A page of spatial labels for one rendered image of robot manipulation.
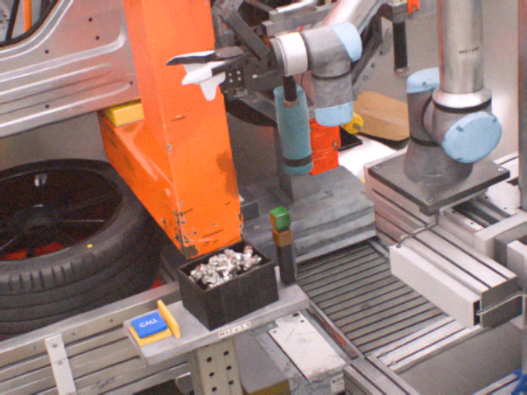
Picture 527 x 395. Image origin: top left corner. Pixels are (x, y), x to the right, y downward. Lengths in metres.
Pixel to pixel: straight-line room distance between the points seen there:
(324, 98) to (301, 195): 1.47
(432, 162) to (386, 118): 2.14
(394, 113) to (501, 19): 1.09
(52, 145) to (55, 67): 1.71
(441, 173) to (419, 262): 0.21
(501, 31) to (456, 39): 3.17
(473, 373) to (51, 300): 1.10
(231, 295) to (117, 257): 0.46
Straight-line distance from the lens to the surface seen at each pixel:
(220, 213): 2.76
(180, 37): 2.55
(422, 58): 5.08
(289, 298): 2.72
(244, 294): 2.65
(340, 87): 2.09
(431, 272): 2.28
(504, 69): 4.92
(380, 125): 4.47
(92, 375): 2.97
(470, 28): 2.15
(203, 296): 2.59
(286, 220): 2.66
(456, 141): 2.20
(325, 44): 2.06
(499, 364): 2.87
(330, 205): 3.52
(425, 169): 2.39
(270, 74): 2.06
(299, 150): 3.14
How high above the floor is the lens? 2.01
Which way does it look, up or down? 30 degrees down
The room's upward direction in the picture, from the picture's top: 8 degrees counter-clockwise
